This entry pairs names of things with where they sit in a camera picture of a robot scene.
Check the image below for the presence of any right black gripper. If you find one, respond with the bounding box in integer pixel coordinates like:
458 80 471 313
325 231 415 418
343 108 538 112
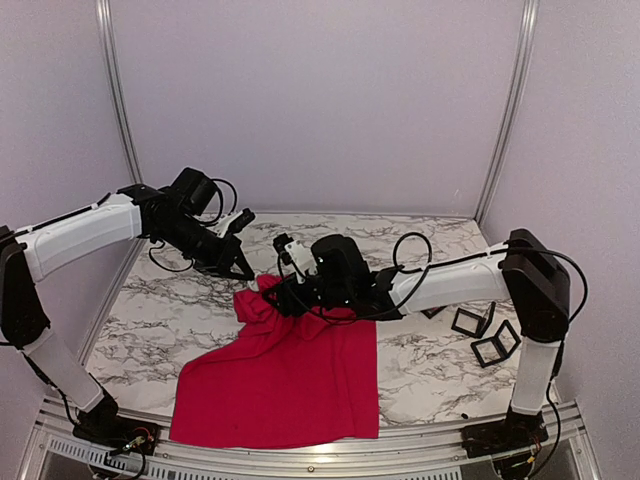
262 271 353 316

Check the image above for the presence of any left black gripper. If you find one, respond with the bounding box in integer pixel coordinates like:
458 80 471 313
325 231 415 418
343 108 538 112
155 214 254 280

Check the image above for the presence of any black open display box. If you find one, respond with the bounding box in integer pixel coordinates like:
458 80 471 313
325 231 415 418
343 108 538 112
471 320 522 368
451 302 496 340
421 306 446 319

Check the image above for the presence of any aluminium frame post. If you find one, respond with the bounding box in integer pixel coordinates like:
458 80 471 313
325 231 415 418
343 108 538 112
94 0 154 221
474 0 540 227

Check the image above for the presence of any left aluminium frame post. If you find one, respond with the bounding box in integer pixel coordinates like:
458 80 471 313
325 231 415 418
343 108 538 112
94 0 154 221

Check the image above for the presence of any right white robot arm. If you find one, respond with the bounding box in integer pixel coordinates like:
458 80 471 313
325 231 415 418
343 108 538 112
262 229 588 448

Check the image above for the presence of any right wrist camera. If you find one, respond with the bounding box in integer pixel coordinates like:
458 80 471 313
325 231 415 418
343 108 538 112
272 233 316 278

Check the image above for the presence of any red t-shirt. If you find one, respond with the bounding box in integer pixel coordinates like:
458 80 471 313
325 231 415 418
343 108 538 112
169 275 380 449

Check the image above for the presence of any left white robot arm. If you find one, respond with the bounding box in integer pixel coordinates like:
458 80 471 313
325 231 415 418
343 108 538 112
1 167 255 445

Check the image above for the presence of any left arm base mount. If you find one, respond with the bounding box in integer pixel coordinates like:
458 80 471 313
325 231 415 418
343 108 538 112
73 390 160 456

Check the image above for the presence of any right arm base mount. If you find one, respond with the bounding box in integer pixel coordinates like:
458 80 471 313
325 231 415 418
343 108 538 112
461 407 549 458

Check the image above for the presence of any right aluminium frame post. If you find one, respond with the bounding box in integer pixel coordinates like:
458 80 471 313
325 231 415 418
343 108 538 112
474 0 540 227

